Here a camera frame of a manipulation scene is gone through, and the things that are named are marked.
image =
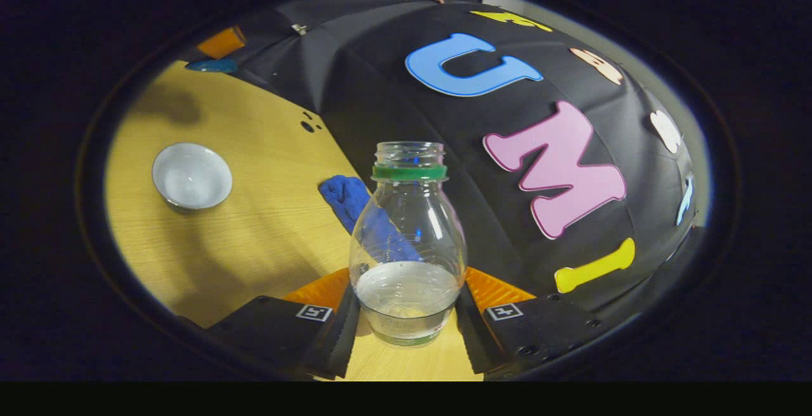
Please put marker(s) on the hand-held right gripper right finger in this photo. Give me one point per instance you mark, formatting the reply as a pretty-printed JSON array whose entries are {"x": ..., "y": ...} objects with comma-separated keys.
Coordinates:
[{"x": 472, "y": 340}]

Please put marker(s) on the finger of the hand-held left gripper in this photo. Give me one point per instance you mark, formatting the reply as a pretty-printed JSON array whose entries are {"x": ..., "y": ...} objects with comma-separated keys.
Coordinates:
[{"x": 222, "y": 43}]

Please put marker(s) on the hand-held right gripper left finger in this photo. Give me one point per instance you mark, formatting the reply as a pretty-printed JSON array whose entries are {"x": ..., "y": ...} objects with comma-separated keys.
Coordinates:
[{"x": 339, "y": 346}]

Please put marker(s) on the teal teacup lid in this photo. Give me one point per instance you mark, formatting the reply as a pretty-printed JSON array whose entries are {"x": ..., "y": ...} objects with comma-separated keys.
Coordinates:
[{"x": 212, "y": 66}]

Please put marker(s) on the clear plastic water bottle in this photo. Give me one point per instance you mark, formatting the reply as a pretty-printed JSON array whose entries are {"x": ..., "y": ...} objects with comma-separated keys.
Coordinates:
[{"x": 409, "y": 302}]

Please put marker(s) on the white teacup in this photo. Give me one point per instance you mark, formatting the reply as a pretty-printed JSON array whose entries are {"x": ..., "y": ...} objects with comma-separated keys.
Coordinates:
[{"x": 190, "y": 178}]

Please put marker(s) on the metal clip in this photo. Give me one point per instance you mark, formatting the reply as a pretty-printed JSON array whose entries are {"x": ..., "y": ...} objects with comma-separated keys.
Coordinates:
[{"x": 299, "y": 28}]

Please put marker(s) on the blue towel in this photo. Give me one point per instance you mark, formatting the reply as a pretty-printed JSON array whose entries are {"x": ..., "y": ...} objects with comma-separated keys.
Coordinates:
[{"x": 346, "y": 197}]

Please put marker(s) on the black backdrop cloth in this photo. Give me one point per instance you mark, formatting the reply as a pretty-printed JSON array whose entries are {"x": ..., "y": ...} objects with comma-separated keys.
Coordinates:
[{"x": 393, "y": 105}]

